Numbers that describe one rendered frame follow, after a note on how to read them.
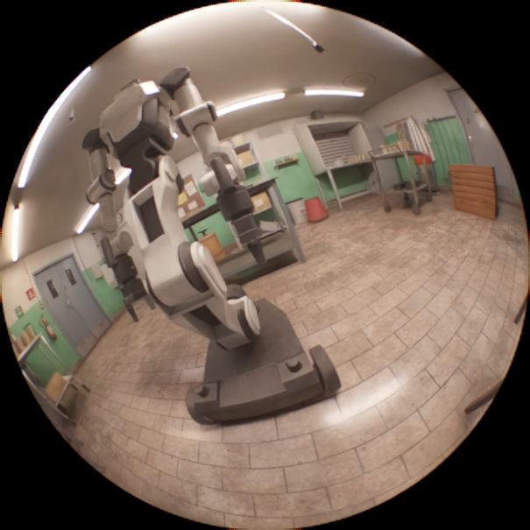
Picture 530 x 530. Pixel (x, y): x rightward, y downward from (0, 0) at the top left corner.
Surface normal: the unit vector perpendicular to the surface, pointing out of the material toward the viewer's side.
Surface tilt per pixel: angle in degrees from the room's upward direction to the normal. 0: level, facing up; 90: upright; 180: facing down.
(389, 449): 0
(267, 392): 0
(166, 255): 66
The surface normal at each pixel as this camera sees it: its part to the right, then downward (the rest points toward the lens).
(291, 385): -0.15, -0.38
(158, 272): 0.00, -0.06
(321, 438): -0.38, -0.85
